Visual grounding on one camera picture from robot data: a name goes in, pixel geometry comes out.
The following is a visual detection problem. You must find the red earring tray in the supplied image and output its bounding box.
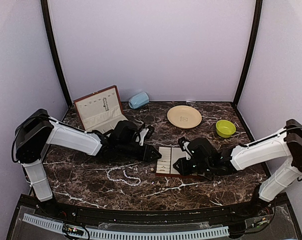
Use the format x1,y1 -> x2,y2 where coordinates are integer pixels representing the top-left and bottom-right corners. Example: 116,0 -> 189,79
156,147 -> 200,179

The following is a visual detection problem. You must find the light blue cup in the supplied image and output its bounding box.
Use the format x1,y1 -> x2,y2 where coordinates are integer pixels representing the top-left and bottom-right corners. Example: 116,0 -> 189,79
128,92 -> 149,109

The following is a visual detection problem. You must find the red wooden jewelry box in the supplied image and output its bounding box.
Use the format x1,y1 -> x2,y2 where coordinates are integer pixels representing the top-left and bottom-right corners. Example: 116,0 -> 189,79
75,85 -> 127,133

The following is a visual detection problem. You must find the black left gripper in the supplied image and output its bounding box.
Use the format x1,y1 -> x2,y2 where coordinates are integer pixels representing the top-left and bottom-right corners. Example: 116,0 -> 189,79
118,141 -> 162,163

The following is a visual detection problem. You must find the white pearl necklace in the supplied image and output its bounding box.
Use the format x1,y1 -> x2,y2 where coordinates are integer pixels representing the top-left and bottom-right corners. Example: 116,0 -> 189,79
106,166 -> 142,187

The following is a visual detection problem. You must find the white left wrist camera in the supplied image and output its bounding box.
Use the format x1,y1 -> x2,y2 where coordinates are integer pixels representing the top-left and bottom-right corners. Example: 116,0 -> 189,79
136,125 -> 155,146

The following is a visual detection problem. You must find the white slotted cable duct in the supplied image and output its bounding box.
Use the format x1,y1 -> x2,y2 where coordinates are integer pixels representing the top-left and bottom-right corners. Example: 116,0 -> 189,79
22,213 -> 229,240

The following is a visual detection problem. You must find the green small bowl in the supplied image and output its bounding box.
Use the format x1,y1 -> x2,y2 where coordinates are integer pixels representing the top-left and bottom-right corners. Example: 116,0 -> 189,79
215,120 -> 236,138

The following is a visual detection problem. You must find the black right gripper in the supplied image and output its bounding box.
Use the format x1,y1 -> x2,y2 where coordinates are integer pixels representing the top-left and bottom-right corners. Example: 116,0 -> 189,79
173,157 -> 212,176

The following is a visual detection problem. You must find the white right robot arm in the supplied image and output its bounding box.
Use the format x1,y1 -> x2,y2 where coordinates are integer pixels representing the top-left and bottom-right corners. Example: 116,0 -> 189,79
173,119 -> 302,217

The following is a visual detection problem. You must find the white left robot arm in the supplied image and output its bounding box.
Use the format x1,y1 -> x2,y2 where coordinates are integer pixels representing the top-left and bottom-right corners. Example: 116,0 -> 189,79
11,109 -> 162,218

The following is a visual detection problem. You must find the cream ceramic plate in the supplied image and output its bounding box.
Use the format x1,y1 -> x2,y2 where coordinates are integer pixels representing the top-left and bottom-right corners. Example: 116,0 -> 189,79
167,105 -> 202,129

